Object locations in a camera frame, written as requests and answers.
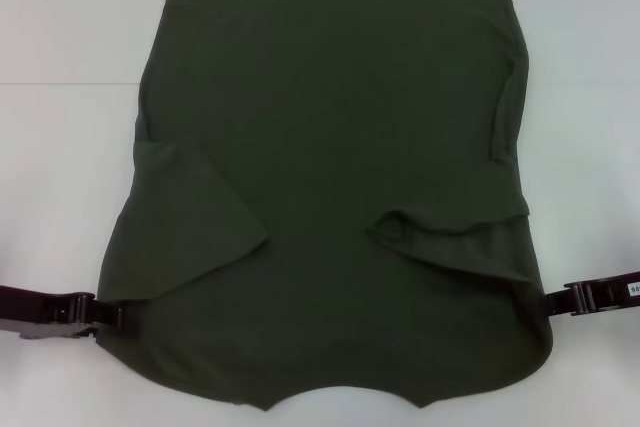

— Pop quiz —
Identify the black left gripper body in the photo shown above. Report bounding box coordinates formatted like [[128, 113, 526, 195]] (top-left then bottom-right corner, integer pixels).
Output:
[[0, 285, 64, 341]]

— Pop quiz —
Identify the dark green t-shirt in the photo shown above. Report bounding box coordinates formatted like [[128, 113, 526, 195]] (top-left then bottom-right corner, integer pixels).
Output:
[[94, 0, 555, 395]]

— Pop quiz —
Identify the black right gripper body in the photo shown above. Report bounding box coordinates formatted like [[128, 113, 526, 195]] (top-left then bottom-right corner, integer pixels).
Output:
[[594, 270, 640, 312]]

